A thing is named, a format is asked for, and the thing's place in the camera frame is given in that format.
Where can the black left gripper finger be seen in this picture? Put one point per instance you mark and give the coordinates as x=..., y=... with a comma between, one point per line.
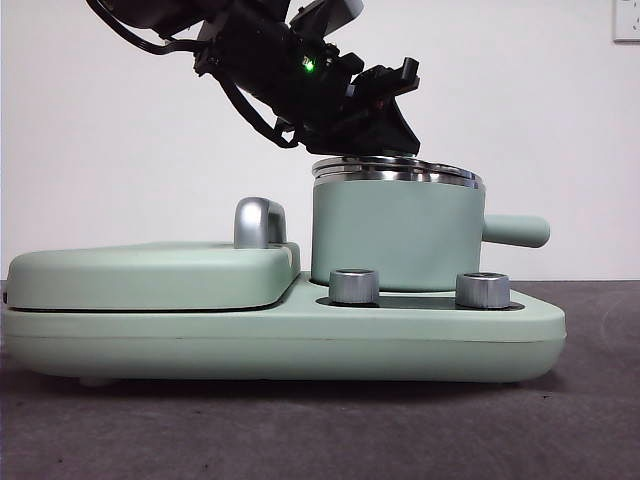
x=375, y=137

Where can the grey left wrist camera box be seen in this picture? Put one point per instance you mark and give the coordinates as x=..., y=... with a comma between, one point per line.
x=330, y=12

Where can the white wall socket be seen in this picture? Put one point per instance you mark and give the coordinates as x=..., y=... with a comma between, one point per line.
x=627, y=20

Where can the glass pot lid green knob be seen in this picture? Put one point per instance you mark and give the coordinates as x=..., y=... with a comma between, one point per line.
x=400, y=172

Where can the mint green breakfast maker base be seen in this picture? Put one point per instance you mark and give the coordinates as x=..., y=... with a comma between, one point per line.
x=150, y=345

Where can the silver control knob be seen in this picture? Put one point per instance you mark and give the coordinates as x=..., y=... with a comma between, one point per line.
x=354, y=287
x=482, y=291

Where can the mint green griddle cover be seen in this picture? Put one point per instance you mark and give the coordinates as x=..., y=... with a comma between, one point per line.
x=150, y=275

